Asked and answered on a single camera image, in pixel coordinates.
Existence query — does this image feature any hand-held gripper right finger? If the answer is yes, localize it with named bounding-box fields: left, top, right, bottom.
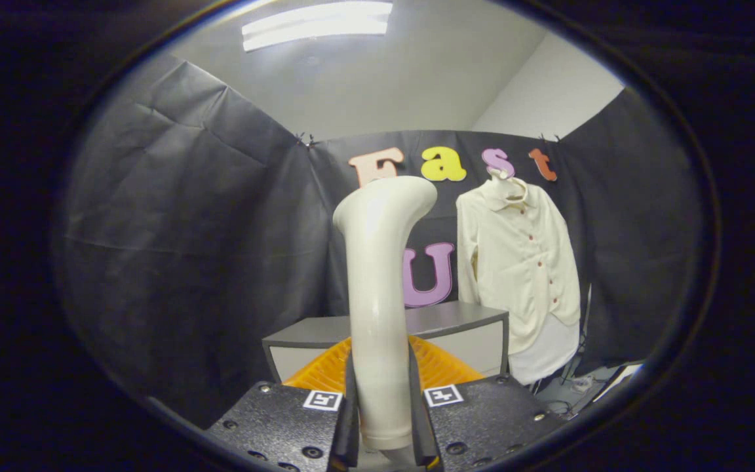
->
left=407, top=334, right=565, bottom=472

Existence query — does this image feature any ceiling light panel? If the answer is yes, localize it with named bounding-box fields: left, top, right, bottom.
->
left=241, top=1, right=395, bottom=53

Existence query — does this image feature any white hanging cloth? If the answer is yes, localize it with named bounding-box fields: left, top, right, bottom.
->
left=507, top=313, right=581, bottom=385

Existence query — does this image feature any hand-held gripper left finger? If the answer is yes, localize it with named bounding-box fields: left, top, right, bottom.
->
left=206, top=336, right=360, bottom=472

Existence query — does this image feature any grey and white cabinet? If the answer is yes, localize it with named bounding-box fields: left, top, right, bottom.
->
left=261, top=302, right=509, bottom=387

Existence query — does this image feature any black backdrop cloth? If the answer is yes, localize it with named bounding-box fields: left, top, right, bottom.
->
left=56, top=52, right=706, bottom=430

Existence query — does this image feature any cream button shirt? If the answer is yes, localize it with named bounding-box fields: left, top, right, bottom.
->
left=455, top=178, right=581, bottom=355

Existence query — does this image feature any white plastic hanger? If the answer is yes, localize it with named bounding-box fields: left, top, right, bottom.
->
left=488, top=169, right=528, bottom=204

